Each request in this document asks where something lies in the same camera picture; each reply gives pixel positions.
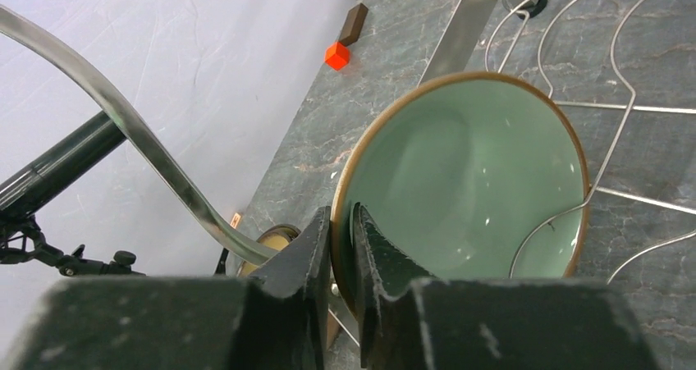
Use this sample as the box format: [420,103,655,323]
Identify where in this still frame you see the pale green bowl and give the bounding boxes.
[331,71,591,312]

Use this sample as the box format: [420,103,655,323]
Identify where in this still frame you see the black patterned bowl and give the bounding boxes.
[235,223,302,278]

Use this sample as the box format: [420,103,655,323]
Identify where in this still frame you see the brown block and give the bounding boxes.
[337,2,369,47]

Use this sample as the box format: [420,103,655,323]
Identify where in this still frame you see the small orange red cube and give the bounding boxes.
[324,42,350,71]

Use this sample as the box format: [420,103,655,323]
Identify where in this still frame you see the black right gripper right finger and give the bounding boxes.
[351,204,658,369]

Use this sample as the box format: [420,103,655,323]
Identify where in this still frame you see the wooden letter cube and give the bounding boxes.
[230,212,242,229]

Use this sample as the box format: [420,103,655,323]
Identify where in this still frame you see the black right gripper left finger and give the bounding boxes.
[5,207,331,369]

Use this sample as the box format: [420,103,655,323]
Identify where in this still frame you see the black microphone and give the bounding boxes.
[1,112,126,223]

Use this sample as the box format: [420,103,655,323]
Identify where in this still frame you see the stainless steel dish rack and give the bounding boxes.
[0,0,696,349]

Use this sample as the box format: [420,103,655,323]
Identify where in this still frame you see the black mini tripod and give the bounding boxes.
[1,217,144,277]

